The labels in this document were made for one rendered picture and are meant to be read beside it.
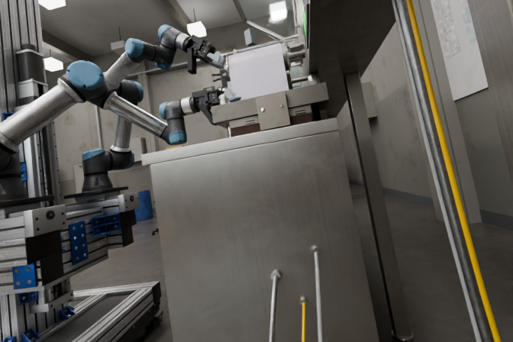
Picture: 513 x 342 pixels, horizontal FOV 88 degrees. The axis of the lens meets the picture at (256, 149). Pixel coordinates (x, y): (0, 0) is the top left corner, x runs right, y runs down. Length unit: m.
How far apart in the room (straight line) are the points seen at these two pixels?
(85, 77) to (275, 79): 0.73
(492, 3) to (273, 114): 0.61
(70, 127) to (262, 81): 11.18
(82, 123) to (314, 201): 11.25
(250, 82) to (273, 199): 0.54
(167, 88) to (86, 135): 3.51
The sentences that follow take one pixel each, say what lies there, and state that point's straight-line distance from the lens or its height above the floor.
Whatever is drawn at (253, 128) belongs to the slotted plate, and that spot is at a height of 0.93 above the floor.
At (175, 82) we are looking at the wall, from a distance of 10.12.
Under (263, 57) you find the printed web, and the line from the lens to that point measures 1.18.
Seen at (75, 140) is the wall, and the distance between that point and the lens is 11.86.
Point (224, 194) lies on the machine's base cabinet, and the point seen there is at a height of 0.72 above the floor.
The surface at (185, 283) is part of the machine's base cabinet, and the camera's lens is 0.99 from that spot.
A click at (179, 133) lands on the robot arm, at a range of 1.19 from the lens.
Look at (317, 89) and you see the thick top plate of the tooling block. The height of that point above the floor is 1.01.
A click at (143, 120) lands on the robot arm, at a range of 1.32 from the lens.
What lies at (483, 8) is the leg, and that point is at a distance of 0.44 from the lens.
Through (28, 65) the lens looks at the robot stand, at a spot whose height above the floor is 1.45.
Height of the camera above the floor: 0.78
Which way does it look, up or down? 5 degrees up
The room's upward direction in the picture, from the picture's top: 9 degrees counter-clockwise
